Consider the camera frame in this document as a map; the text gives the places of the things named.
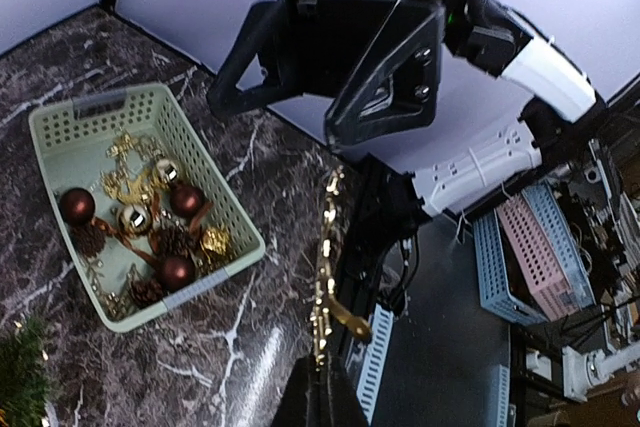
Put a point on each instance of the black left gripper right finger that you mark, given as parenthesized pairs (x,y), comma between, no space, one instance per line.
(340,405)

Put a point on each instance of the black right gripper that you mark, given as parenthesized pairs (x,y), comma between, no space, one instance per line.
(385,53)

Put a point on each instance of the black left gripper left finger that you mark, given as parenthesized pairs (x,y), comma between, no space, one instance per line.
(300,402)

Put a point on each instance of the gold merry christmas sign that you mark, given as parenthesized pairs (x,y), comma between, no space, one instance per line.
(326,306)

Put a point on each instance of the beige perforated plastic basket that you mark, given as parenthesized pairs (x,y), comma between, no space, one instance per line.
(70,141)

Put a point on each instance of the small green christmas tree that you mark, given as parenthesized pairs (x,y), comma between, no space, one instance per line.
(25,384)

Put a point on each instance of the large brown pine cone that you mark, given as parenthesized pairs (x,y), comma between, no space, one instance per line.
(90,239)

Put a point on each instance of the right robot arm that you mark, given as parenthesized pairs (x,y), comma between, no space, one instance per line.
(463,98)

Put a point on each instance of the gold bauble ornament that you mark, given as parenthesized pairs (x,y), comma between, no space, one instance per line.
(166,171)
(134,220)

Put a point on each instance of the blue perforated plastic basket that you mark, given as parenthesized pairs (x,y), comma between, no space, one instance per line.
(502,289)

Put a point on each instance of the pink perforated plastic basket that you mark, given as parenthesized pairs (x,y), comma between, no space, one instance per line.
(536,257)

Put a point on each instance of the grey slotted cable duct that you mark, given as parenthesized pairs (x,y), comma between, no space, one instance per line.
(371,373)

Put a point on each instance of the black front table rail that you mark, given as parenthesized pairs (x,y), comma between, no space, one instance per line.
(357,268)

